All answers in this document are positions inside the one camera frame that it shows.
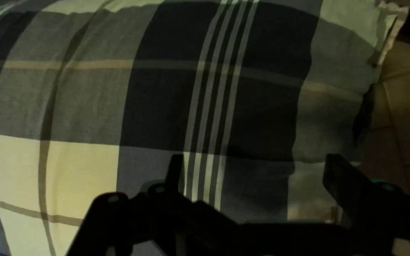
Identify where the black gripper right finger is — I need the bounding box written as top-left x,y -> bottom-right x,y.
322,152 -> 410,256

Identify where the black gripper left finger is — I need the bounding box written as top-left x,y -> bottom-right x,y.
66,152 -> 246,256

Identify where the plaid checkered fabric cloth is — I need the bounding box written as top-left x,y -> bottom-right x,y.
0,0 -> 410,256

